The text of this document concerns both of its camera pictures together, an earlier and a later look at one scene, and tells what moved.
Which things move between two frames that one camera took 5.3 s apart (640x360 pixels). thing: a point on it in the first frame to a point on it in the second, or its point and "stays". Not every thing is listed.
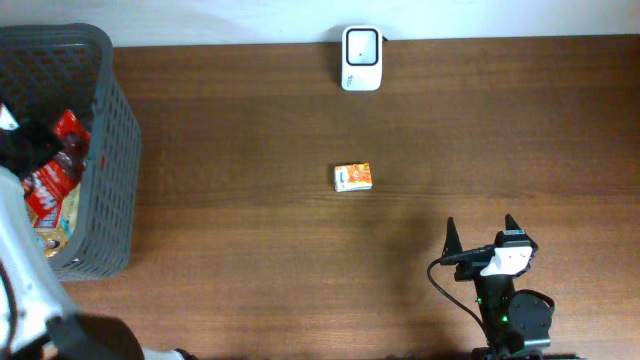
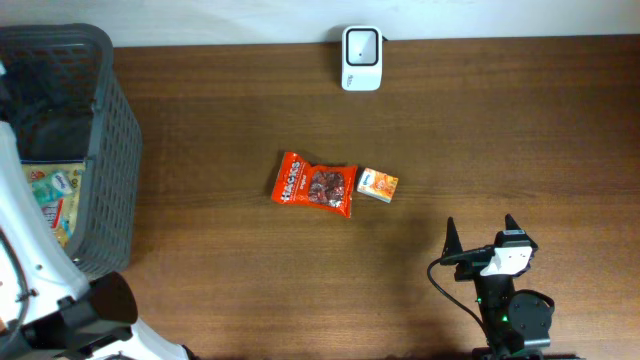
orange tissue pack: x=353 y=177 to x=377 y=184
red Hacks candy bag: x=46 y=191 to x=301 y=182
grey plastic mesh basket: x=50 y=69 stays
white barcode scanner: x=362 y=58 stays
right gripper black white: x=468 y=269 stays
